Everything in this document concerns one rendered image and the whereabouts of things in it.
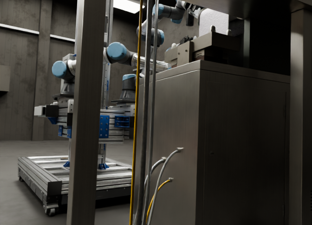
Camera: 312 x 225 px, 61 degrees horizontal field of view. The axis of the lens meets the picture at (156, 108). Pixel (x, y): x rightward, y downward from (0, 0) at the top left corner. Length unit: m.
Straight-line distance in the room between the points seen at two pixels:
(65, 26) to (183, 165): 8.31
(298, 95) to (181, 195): 0.64
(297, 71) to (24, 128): 7.87
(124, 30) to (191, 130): 9.03
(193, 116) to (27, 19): 8.13
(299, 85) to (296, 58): 0.12
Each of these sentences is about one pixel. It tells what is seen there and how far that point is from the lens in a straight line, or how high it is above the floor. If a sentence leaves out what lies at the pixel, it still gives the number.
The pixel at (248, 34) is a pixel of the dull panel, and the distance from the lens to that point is 1.34.
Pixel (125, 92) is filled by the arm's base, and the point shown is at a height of 0.88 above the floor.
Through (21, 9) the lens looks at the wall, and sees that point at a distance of 9.03.
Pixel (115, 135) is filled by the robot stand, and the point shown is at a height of 0.52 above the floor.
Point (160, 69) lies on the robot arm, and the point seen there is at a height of 1.02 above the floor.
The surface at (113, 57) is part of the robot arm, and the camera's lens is 1.82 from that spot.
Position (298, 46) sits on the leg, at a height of 0.98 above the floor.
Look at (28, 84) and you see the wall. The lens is 8.58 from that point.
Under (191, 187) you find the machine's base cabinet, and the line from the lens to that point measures 1.14.
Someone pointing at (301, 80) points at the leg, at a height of 0.84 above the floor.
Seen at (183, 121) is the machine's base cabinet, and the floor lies 0.65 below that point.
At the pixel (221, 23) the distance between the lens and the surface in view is 1.47.
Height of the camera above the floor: 0.63
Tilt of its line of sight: 3 degrees up
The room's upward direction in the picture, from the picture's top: 2 degrees clockwise
